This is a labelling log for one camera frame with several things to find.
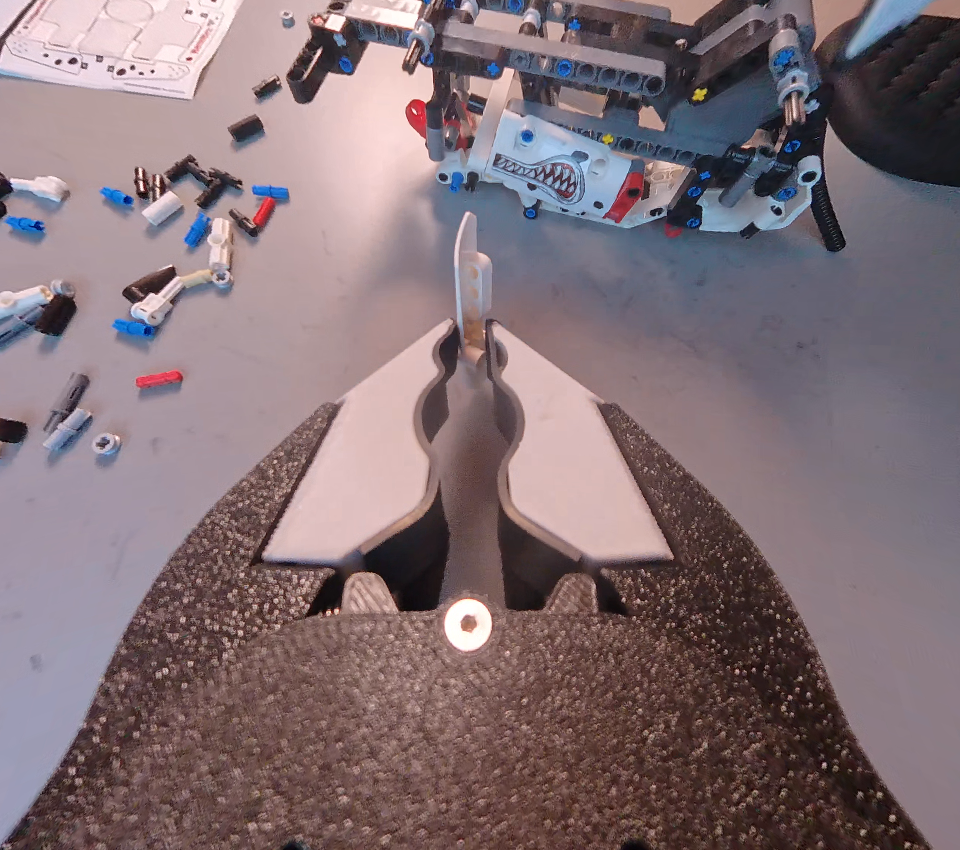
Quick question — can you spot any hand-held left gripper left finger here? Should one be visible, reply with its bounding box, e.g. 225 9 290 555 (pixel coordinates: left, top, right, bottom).
258 322 460 565

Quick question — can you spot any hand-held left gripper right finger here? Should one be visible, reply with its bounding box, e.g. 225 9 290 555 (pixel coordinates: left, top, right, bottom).
483 322 675 565

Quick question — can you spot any white toy panel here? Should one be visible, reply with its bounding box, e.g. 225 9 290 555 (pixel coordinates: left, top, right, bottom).
448 211 498 367

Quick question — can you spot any grey desk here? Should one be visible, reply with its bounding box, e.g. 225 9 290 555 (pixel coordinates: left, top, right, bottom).
0 0 960 821

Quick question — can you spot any pile of small toy parts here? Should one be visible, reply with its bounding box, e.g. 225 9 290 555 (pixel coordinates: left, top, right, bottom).
0 153 294 463

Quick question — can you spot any white sticker sheet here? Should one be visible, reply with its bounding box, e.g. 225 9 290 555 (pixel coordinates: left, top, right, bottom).
0 0 265 100

